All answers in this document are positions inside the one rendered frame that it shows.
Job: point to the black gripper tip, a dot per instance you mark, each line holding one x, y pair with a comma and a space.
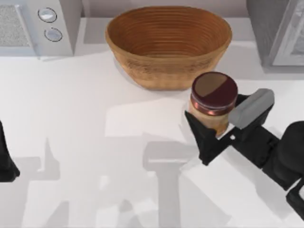
6, 161

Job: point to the grey framed cabinet door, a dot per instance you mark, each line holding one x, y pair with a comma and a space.
288, 33

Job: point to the round microwave knob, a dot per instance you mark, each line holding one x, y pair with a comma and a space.
47, 13
53, 34

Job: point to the brown woven basket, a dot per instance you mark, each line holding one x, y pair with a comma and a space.
166, 61

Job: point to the jar with dark red lid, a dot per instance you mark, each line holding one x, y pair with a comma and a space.
212, 95

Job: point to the pale microwave oven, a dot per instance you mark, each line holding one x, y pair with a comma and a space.
67, 28

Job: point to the speckled microwave oven door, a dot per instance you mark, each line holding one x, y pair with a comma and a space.
12, 26

